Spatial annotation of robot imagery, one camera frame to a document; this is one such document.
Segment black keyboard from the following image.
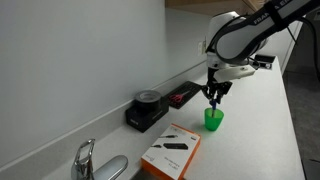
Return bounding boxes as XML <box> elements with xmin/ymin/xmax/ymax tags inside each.
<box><xmin>165</xmin><ymin>80</ymin><xmax>203</xmax><ymax>110</ymax></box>

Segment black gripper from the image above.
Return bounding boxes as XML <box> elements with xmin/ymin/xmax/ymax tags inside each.
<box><xmin>200</xmin><ymin>67</ymin><xmax>234</xmax><ymax>105</ymax></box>

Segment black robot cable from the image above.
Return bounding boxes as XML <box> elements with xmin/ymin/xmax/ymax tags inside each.
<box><xmin>293</xmin><ymin>16</ymin><xmax>320</xmax><ymax>83</ymax></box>

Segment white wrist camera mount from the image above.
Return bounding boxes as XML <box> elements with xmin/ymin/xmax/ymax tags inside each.
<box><xmin>206</xmin><ymin>53</ymin><xmax>257</xmax><ymax>82</ymax></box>

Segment black tape roll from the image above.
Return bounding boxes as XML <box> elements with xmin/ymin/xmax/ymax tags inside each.
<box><xmin>134</xmin><ymin>89</ymin><xmax>163</xmax><ymax>110</ymax></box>

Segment chrome faucet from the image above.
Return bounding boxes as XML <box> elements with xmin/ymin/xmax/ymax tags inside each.
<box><xmin>70</xmin><ymin>138</ymin><xmax>129</xmax><ymax>180</ymax></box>

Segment blue pen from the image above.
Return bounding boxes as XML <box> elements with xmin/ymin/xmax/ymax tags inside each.
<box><xmin>209</xmin><ymin>98</ymin><xmax>218</xmax><ymax>118</ymax></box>

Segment light green plastic cup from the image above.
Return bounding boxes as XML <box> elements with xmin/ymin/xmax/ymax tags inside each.
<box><xmin>203</xmin><ymin>107</ymin><xmax>225</xmax><ymax>132</ymax></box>

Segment white wall outlet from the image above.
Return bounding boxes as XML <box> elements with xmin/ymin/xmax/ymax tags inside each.
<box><xmin>197</xmin><ymin>41</ymin><xmax>206</xmax><ymax>57</ymax></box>

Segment red handled scissors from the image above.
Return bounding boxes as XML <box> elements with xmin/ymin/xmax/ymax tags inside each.
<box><xmin>168</xmin><ymin>90</ymin><xmax>191</xmax><ymax>104</ymax></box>

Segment orange and white product box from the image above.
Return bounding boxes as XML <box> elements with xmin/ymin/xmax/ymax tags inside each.
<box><xmin>140</xmin><ymin>123</ymin><xmax>202</xmax><ymax>180</ymax></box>

